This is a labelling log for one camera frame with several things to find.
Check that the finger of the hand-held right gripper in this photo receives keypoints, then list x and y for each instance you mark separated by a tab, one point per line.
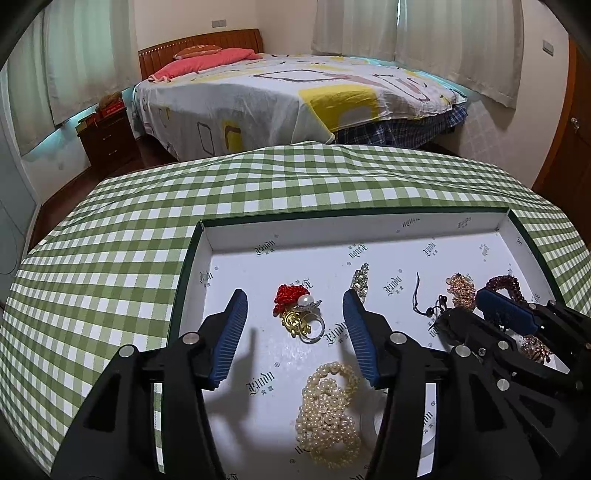
505	310
466	325

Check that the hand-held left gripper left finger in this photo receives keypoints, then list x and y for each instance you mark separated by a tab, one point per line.
228	341

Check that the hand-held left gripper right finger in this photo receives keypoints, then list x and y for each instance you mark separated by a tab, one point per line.
360	341

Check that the gold pearl brooch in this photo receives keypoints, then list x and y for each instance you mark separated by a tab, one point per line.
535	348

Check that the silver crystal brooch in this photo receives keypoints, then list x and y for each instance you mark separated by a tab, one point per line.
359	279

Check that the red knot gold pendant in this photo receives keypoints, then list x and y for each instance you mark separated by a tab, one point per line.
287	297

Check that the white jade bangle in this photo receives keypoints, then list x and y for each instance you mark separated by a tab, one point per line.
374	427

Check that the white box with green rim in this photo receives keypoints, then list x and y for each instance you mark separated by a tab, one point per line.
286	265

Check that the green checkered tablecloth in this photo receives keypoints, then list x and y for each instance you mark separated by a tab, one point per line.
138	230

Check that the brown wooden door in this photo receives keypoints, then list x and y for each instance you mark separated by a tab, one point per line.
570	152

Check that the blue plaid bed skirt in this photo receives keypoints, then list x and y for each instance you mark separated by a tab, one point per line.
392	131

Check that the dark wooden nightstand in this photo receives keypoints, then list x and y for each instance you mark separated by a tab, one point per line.
108	141

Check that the frosted glass wardrobe door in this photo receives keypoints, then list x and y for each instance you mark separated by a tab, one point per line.
14	207

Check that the patterned bed sheet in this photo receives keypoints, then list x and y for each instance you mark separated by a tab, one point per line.
277	92

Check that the red box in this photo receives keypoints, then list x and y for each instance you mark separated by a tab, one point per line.
111	111

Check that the dark flat box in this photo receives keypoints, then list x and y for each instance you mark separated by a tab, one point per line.
87	124

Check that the wide white curtain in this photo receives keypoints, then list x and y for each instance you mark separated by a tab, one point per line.
92	55
461	46

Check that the brown plush toy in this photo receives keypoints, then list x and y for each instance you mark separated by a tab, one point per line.
111	98

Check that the pink pillow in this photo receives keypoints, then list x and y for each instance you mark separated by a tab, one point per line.
207	62

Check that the orange cushion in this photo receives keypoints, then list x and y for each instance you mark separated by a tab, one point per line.
198	50

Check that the wooden headboard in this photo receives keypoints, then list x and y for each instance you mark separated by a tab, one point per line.
221	39

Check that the narrow white curtain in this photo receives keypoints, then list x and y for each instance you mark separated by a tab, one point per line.
355	27
30	78

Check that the wall switch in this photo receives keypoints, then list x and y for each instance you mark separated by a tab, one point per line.
547	47

